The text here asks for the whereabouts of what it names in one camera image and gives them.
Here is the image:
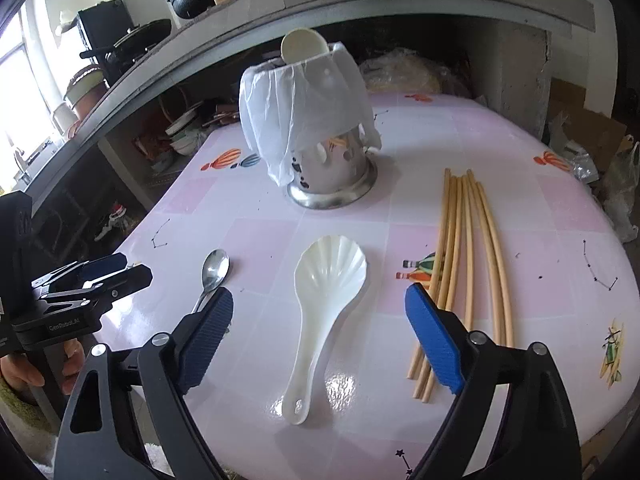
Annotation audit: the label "left forearm fleece sleeve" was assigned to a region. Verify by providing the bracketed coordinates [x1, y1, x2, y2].
[1, 377, 52, 434]

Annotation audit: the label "stack of bowls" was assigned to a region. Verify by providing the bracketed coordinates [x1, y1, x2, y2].
[165, 110, 206, 156]

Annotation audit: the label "white plastic bag liner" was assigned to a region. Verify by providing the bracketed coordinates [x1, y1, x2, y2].
[239, 42, 382, 186]

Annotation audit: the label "cardboard box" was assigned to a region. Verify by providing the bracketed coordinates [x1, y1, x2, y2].
[547, 78, 627, 174]

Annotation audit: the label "black frying pan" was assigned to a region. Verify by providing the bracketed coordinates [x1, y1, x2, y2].
[79, 18, 172, 58]

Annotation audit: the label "gas stove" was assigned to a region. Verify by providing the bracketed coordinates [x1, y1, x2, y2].
[101, 46, 153, 76]

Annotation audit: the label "small steel spoon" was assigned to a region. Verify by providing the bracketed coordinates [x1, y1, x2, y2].
[192, 248, 231, 313]

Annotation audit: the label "left hand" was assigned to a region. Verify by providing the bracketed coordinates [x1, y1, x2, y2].
[0, 338, 87, 396]

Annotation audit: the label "yellow food bag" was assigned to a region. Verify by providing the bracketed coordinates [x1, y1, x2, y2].
[359, 48, 442, 94]

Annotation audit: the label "pink tablecloth table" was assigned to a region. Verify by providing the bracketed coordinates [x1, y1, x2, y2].
[100, 93, 639, 479]

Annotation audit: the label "floor plastic bags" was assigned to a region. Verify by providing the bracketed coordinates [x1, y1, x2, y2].
[568, 141, 639, 243]

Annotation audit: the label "cooking oil bottle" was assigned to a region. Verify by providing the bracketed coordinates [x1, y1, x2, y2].
[94, 203, 129, 242]

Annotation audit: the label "enamel basin stack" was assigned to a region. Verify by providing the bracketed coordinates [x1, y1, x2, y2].
[64, 64, 107, 120]

